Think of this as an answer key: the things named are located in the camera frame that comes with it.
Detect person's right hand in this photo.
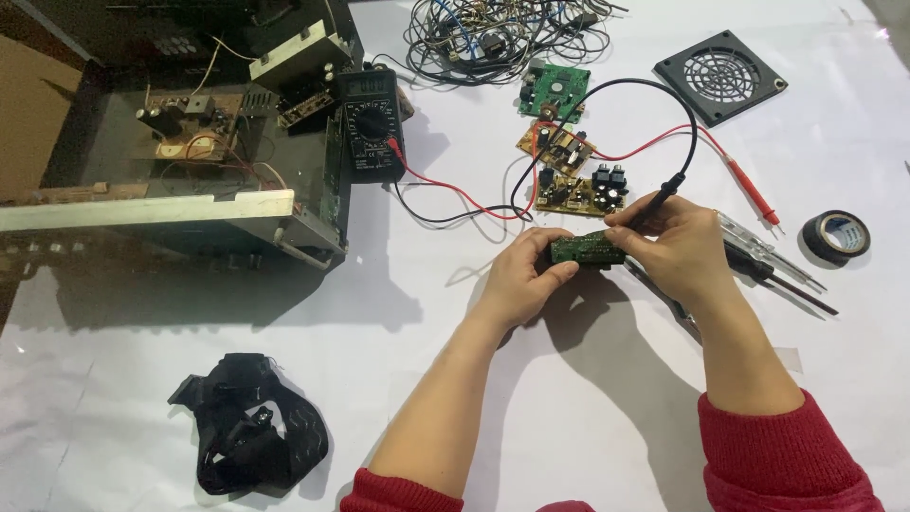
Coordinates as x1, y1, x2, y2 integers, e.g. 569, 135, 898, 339
603, 192, 739, 311

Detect person's left hand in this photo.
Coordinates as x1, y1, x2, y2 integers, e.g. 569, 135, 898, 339
473, 227, 581, 332

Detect black multimeter probe with cable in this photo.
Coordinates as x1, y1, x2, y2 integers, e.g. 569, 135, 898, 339
393, 77, 699, 233

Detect small green circuit board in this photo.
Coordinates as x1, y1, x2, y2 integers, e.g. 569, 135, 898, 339
550, 229, 628, 270

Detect metal tweezers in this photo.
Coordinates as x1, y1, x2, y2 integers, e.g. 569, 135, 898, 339
624, 257, 703, 345

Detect clear tester screwdriver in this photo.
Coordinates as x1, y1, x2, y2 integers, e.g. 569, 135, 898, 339
717, 210, 830, 293

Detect yellow circuit board with capacitors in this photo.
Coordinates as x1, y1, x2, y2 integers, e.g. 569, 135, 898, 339
534, 164, 631, 217

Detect white paper table cover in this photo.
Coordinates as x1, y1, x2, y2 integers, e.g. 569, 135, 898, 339
0, 0, 910, 512

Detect brown circuit board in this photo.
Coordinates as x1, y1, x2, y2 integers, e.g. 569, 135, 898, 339
516, 121, 597, 179

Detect black electrical tape roll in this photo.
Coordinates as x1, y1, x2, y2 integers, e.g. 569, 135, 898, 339
801, 210, 873, 268

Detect black fan grille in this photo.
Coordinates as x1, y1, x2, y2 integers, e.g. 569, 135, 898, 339
653, 29, 789, 129

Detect large green circuit board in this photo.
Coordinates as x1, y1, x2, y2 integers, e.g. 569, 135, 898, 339
517, 60, 592, 123

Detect black digital multimeter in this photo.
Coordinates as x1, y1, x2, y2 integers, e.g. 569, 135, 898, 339
336, 67, 408, 184

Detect red sweater sleeve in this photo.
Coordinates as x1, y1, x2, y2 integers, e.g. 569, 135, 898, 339
697, 388, 887, 512
339, 466, 467, 512

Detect open amplifier chassis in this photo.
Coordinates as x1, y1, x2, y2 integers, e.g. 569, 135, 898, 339
0, 0, 365, 273

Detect brown cardboard sheet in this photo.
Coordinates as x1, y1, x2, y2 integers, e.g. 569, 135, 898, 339
0, 34, 85, 203

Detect red multimeter probe with cable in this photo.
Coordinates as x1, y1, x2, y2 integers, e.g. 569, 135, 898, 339
386, 122, 786, 236

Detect black-handled screwdriver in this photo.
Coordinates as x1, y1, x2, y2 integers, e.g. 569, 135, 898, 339
722, 240, 840, 317

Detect tangle of cables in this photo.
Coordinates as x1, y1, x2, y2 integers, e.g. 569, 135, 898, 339
404, 0, 629, 88

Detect black head strap mount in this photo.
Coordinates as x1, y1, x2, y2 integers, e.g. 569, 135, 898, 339
167, 353, 331, 497

